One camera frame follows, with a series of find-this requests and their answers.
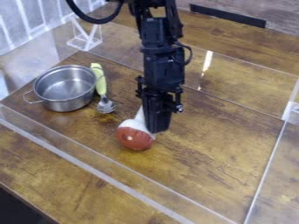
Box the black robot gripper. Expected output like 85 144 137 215
136 47 185 133

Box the red white toy mushroom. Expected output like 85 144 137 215
116 108 154 151

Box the silver metal pot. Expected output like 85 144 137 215
22 65 97 112

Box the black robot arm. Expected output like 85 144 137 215
128 0 192 133

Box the clear acrylic triangular stand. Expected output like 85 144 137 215
66 18 102 52

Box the black bar on table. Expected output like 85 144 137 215
189 3 266 28

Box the clear acrylic front barrier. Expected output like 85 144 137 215
0 104 237 224

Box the clear acrylic barrier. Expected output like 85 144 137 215
0 104 237 224
244 79 299 224

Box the clear acrylic right barrier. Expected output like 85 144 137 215
244 79 299 224

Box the green handled metal spoon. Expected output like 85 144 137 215
89 63 116 114

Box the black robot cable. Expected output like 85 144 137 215
64 0 126 25

